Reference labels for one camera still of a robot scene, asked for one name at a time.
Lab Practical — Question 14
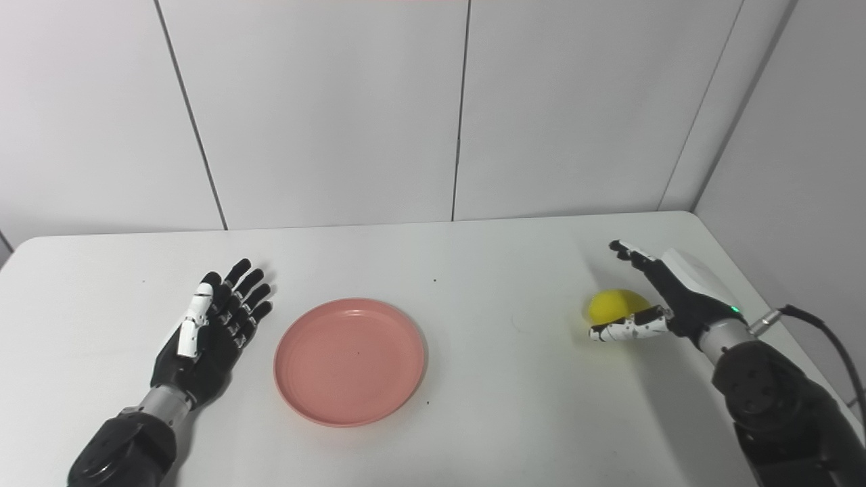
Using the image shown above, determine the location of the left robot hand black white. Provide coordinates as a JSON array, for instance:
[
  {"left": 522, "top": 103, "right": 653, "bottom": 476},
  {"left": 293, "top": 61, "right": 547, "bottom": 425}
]
[{"left": 150, "top": 258, "right": 274, "bottom": 411}]

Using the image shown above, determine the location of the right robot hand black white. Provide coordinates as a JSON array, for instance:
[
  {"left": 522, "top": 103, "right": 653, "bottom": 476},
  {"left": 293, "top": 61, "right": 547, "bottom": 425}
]
[{"left": 589, "top": 239, "right": 748, "bottom": 350}]

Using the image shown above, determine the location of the yellow lemon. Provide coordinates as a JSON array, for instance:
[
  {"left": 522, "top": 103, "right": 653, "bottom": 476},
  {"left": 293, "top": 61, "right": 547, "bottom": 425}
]
[{"left": 585, "top": 289, "right": 654, "bottom": 325}]

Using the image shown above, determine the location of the pink round plate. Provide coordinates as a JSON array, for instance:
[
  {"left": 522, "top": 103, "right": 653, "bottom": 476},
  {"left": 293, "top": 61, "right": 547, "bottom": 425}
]
[{"left": 273, "top": 298, "right": 427, "bottom": 428}]

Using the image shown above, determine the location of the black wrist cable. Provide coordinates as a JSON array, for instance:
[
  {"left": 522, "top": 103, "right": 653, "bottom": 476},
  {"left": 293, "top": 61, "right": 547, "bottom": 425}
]
[{"left": 747, "top": 305, "right": 866, "bottom": 434}]

